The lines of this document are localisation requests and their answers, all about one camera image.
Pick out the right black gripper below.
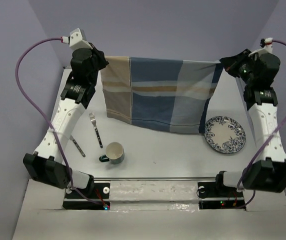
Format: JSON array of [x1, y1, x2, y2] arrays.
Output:
[[222, 48, 260, 86]]

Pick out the fork with black handle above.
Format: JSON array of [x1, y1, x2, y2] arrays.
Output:
[[89, 112, 103, 149]]

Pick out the blue floral plate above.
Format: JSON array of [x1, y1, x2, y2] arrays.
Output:
[[204, 115, 246, 154]]

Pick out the knife with black handle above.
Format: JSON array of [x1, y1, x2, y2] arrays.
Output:
[[69, 135, 86, 158]]

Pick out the blue beige checked cloth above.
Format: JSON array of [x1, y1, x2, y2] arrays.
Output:
[[100, 56, 224, 135]]

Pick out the dark green mug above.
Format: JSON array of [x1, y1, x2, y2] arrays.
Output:
[[99, 142, 125, 165]]

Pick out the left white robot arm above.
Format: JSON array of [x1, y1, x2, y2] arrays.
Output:
[[23, 46, 108, 198]]

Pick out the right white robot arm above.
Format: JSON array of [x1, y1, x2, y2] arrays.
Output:
[[213, 49, 286, 196]]

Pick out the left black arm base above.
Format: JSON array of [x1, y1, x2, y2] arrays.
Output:
[[62, 180, 111, 211]]

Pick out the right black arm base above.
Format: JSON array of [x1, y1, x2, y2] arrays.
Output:
[[196, 181, 246, 210]]

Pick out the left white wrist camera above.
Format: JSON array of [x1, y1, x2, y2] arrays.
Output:
[[69, 28, 91, 51]]

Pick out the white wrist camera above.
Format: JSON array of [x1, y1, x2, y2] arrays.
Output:
[[248, 37, 273, 57], [69, 28, 91, 51]]

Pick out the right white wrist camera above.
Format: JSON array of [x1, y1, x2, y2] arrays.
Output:
[[248, 37, 273, 57]]

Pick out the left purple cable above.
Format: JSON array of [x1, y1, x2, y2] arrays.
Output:
[[15, 36, 108, 210]]

